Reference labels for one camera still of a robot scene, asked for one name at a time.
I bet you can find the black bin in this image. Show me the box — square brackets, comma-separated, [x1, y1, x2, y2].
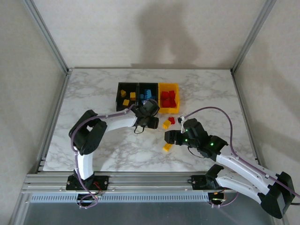
[137, 82, 160, 111]
[115, 82, 139, 112]

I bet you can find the yellow bin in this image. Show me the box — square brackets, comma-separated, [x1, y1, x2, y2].
[157, 82, 181, 115]

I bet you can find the small circuit board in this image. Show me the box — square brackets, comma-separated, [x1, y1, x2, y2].
[209, 191, 227, 203]

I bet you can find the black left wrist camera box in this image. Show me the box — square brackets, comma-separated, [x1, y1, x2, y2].
[142, 98, 160, 116]

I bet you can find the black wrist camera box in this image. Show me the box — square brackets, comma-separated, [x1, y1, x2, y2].
[184, 118, 206, 138]
[142, 98, 160, 116]

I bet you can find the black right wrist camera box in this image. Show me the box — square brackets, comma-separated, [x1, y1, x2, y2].
[184, 118, 206, 138]

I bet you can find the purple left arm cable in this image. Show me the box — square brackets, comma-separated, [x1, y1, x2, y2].
[70, 98, 158, 209]

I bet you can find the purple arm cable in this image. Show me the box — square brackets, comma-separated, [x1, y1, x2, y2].
[179, 106, 300, 209]
[70, 98, 158, 209]

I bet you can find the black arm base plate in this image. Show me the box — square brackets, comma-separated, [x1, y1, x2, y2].
[191, 174, 234, 190]
[67, 174, 110, 191]

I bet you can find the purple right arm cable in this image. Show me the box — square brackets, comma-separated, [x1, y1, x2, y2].
[179, 106, 300, 209]

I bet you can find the aluminium side rail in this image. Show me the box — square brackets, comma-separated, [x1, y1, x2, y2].
[37, 70, 72, 173]
[231, 70, 261, 164]

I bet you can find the aluminium front rail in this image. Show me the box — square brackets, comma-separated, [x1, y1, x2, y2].
[20, 171, 281, 195]

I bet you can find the grey slotted cable duct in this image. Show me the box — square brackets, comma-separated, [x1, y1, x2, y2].
[29, 193, 210, 203]

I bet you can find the aluminium frame post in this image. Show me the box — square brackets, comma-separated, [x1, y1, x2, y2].
[231, 0, 278, 74]
[22, 0, 72, 75]

